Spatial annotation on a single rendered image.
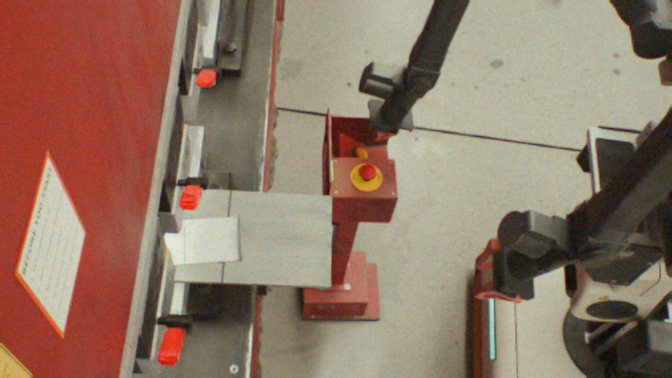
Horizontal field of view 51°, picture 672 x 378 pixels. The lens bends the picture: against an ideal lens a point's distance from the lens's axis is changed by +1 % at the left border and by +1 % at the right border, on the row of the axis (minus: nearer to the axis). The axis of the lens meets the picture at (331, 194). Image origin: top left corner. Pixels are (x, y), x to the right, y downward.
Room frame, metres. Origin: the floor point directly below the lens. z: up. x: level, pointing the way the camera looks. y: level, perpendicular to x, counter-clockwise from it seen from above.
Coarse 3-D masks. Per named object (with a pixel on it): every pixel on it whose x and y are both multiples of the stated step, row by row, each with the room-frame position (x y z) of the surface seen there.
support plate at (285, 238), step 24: (216, 192) 0.61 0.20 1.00; (240, 192) 0.62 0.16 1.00; (192, 216) 0.56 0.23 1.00; (216, 216) 0.56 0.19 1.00; (240, 216) 0.57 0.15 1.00; (264, 216) 0.58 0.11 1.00; (288, 216) 0.59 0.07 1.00; (312, 216) 0.60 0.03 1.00; (264, 240) 0.53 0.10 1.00; (288, 240) 0.54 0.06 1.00; (312, 240) 0.55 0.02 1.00; (192, 264) 0.47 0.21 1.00; (216, 264) 0.47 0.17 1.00; (240, 264) 0.48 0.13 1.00; (264, 264) 0.49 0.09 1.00; (288, 264) 0.50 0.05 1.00; (312, 264) 0.50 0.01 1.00; (312, 288) 0.46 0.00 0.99
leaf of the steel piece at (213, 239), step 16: (192, 224) 0.54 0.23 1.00; (208, 224) 0.54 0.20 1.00; (224, 224) 0.55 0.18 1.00; (192, 240) 0.51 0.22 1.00; (208, 240) 0.51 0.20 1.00; (224, 240) 0.52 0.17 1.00; (240, 240) 0.52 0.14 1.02; (192, 256) 0.48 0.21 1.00; (208, 256) 0.48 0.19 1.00; (224, 256) 0.49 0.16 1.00; (240, 256) 0.49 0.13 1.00
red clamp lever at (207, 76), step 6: (204, 66) 0.68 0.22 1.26; (198, 72) 0.67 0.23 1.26; (204, 72) 0.64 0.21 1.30; (210, 72) 0.64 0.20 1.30; (216, 72) 0.67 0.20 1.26; (198, 78) 0.61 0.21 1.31; (204, 78) 0.61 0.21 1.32; (210, 78) 0.62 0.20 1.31; (198, 84) 0.61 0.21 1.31; (204, 84) 0.61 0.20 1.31; (210, 84) 0.61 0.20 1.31
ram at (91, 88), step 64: (0, 0) 0.24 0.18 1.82; (64, 0) 0.31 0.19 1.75; (128, 0) 0.44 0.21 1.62; (0, 64) 0.21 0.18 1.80; (64, 64) 0.28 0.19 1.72; (128, 64) 0.40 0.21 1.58; (0, 128) 0.19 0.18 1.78; (64, 128) 0.25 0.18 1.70; (128, 128) 0.36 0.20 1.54; (0, 192) 0.16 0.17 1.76; (128, 192) 0.32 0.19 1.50; (0, 256) 0.14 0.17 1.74; (128, 256) 0.27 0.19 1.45; (0, 320) 0.11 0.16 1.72; (128, 320) 0.22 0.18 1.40
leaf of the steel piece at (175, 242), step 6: (168, 234) 0.51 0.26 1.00; (174, 234) 0.51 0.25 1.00; (180, 234) 0.52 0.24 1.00; (168, 240) 0.50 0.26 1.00; (174, 240) 0.50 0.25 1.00; (180, 240) 0.50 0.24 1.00; (168, 246) 0.49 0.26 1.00; (174, 246) 0.49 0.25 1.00; (180, 246) 0.49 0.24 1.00; (174, 252) 0.48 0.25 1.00; (180, 252) 0.48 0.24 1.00; (174, 258) 0.47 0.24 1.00; (180, 258) 0.47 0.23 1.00; (174, 264) 0.46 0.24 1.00; (180, 264) 0.46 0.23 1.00
